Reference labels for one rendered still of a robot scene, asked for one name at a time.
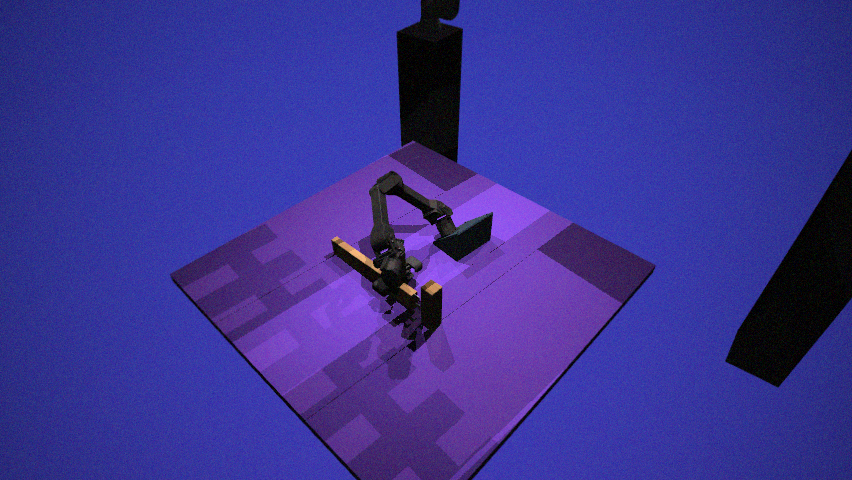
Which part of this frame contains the wooden post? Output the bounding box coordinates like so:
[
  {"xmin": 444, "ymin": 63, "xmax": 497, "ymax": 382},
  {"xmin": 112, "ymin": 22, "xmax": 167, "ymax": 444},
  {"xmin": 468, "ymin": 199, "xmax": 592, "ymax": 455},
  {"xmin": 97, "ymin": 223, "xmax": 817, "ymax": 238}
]
[{"xmin": 421, "ymin": 279, "xmax": 442, "ymax": 331}]

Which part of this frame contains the brown wooden board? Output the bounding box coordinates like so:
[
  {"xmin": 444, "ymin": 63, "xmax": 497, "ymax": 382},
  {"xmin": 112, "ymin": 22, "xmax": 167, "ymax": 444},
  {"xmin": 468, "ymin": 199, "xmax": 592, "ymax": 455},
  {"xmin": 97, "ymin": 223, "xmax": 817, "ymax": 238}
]
[{"xmin": 331, "ymin": 236, "xmax": 420, "ymax": 310}]

